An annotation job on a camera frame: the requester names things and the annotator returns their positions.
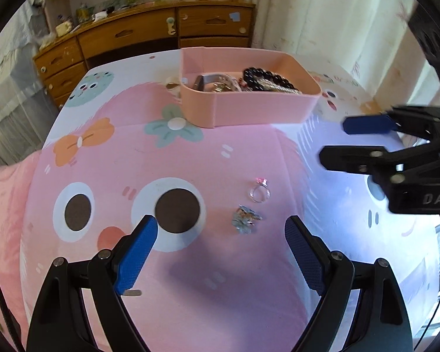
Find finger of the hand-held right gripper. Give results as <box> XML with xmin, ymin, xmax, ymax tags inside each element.
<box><xmin>319</xmin><ymin>141</ymin><xmax>440</xmax><ymax>172</ymax></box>
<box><xmin>343</xmin><ymin>106</ymin><xmax>440</xmax><ymax>143</ymax></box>

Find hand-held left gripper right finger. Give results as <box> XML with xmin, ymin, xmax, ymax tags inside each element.
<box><xmin>284</xmin><ymin>216</ymin><xmax>413</xmax><ymax>352</ymax></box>

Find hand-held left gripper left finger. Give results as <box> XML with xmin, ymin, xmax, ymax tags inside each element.
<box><xmin>28</xmin><ymin>214</ymin><xmax>159</xmax><ymax>352</ymax></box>

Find blue flower brooch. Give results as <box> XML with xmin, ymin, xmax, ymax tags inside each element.
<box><xmin>232</xmin><ymin>205</ymin><xmax>263</xmax><ymax>234</ymax></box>

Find clear ring with pink stone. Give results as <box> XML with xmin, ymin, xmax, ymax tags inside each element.
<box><xmin>248</xmin><ymin>178</ymin><xmax>271</xmax><ymax>203</ymax></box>

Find black bead bracelet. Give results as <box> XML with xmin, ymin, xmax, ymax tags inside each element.
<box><xmin>242</xmin><ymin>67</ymin><xmax>302</xmax><ymax>94</ymax></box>

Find pink plastic box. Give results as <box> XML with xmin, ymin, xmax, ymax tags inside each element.
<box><xmin>179</xmin><ymin>47</ymin><xmax>321</xmax><ymax>129</ymax></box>

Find cartoon printed cloth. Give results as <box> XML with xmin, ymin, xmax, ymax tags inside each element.
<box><xmin>18</xmin><ymin>49</ymin><xmax>440</xmax><ymax>352</ymax></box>

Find pink bed cover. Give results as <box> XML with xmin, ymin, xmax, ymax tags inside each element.
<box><xmin>0</xmin><ymin>150</ymin><xmax>41</xmax><ymax>352</ymax></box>

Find silver bangle in tray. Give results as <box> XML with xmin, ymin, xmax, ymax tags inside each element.
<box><xmin>205</xmin><ymin>73</ymin><xmax>243</xmax><ymax>93</ymax></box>

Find white lace furniture cover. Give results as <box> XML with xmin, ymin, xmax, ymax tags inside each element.
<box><xmin>0</xmin><ymin>0</ymin><xmax>59</xmax><ymax>169</ymax></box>

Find wooden desk with drawers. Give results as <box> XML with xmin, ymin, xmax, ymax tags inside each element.
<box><xmin>33</xmin><ymin>0</ymin><xmax>256</xmax><ymax>109</ymax></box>

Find black cable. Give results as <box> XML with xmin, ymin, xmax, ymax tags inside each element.
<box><xmin>0</xmin><ymin>255</ymin><xmax>23</xmax><ymax>352</ymax></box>

